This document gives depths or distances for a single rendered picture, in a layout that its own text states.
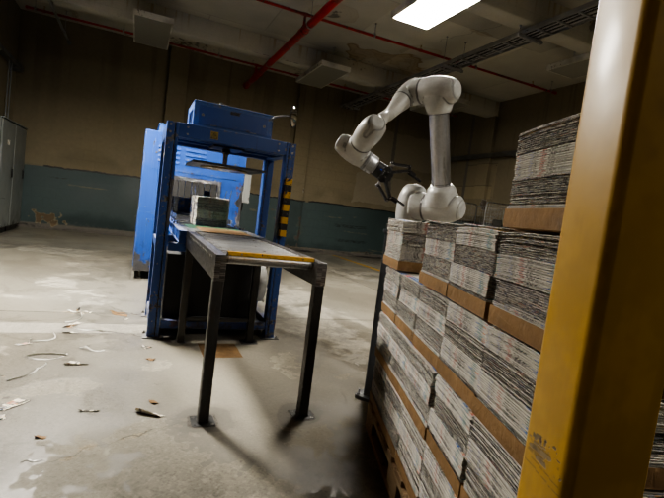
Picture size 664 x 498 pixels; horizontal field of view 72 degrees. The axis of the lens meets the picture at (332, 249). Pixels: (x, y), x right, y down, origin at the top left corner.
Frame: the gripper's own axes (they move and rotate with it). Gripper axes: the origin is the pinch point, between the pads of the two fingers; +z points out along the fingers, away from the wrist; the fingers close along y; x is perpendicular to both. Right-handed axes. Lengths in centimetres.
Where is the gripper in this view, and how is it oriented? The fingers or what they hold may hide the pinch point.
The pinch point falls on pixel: (410, 192)
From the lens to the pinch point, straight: 217.4
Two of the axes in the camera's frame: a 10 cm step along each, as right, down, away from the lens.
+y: -5.6, 8.3, 0.2
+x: 0.9, 0.9, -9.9
